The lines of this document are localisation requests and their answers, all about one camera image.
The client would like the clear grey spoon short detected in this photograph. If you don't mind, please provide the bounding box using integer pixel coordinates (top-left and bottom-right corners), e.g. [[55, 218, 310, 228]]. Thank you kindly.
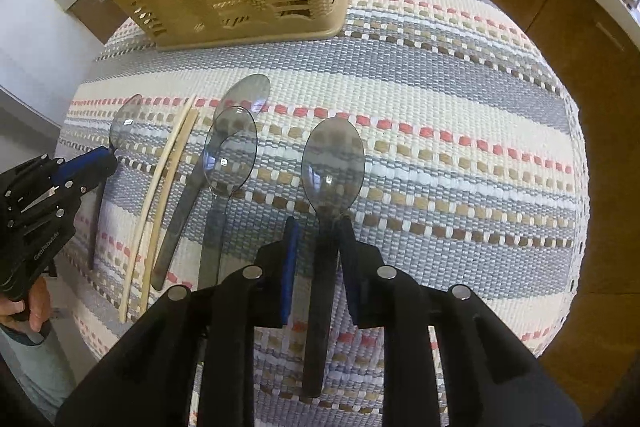
[[198, 106, 257, 289]]

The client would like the grey sleeved left forearm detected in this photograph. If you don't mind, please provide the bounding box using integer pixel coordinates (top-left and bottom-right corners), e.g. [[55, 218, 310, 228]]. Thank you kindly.
[[1, 322, 77, 423]]

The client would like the person's left hand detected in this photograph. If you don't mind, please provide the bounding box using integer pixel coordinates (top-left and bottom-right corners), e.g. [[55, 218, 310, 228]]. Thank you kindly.
[[0, 277, 52, 333]]

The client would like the striped woven table mat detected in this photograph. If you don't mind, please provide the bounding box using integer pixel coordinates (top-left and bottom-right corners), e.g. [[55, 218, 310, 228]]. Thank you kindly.
[[56, 0, 589, 426]]

